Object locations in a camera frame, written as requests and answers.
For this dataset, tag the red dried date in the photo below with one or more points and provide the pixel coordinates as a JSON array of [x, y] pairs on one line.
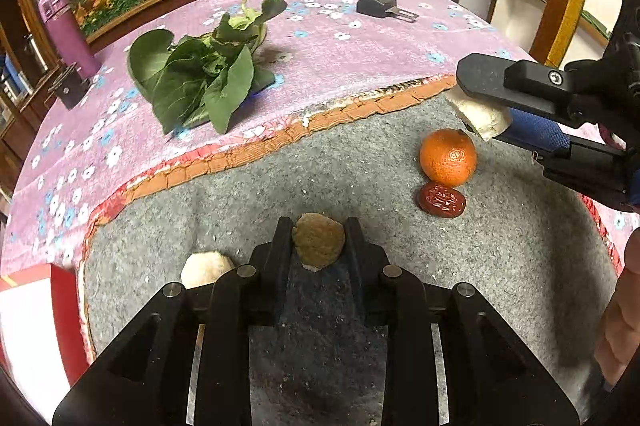
[[442, 201]]

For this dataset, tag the pale bread piece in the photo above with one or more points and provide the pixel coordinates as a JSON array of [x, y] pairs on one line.
[[205, 268]]

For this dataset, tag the small black cylindrical holder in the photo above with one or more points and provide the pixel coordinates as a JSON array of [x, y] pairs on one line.
[[67, 85]]

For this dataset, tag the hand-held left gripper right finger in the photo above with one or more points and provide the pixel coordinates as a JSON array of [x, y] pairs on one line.
[[357, 276]]

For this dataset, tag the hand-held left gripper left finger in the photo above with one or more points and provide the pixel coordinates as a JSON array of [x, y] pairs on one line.
[[280, 276]]

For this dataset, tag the leafy green vegetable bunch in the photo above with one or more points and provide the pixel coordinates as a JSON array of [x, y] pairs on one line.
[[200, 75]]

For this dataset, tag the orange tangerine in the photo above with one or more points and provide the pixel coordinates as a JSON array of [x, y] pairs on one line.
[[447, 155]]

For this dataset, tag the black car key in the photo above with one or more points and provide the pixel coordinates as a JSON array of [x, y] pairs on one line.
[[377, 3]]

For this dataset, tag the person's right hand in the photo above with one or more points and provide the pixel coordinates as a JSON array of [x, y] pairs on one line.
[[620, 321]]

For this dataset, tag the white peeled tuber piece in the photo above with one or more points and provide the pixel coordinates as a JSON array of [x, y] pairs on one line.
[[477, 115]]

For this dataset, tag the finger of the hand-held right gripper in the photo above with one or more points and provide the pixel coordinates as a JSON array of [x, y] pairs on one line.
[[537, 130], [490, 78]]

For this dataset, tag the brown round cookie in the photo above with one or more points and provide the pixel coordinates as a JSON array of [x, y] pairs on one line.
[[317, 238]]

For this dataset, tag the purple thermos bottle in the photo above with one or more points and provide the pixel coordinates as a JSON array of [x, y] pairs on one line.
[[67, 30]]

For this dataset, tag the grey felt mat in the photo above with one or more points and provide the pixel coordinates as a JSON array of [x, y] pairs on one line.
[[350, 165]]

